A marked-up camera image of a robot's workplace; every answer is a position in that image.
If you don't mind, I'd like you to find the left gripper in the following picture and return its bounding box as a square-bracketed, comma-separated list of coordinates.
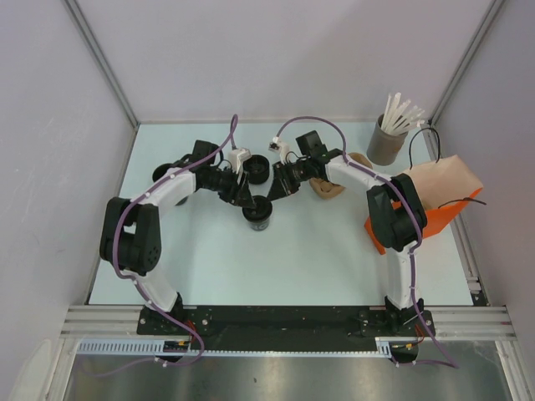
[201, 165, 254, 209]

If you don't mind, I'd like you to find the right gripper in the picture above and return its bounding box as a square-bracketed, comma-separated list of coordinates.
[268, 162, 313, 207]

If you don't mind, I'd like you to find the black plastic cup lid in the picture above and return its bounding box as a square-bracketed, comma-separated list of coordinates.
[242, 195, 273, 222]

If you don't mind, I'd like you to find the dark takeout coffee cup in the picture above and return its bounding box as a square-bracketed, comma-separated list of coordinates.
[242, 195, 273, 231]

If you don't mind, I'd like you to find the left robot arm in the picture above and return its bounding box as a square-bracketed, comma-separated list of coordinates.
[99, 140, 255, 334]

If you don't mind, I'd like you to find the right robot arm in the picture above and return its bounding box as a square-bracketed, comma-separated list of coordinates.
[267, 131, 434, 337]

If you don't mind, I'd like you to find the grey straw holder cup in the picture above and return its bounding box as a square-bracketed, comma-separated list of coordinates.
[366, 114, 408, 166]

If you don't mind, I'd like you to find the white straws bundle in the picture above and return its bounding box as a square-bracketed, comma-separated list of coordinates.
[380, 92, 425, 136]

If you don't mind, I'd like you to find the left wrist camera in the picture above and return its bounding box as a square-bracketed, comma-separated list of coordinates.
[227, 148, 252, 174]

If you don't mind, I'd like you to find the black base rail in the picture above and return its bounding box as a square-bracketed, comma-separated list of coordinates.
[137, 304, 436, 352]

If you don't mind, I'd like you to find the white cable duct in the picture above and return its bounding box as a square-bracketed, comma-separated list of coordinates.
[79, 337, 396, 358]

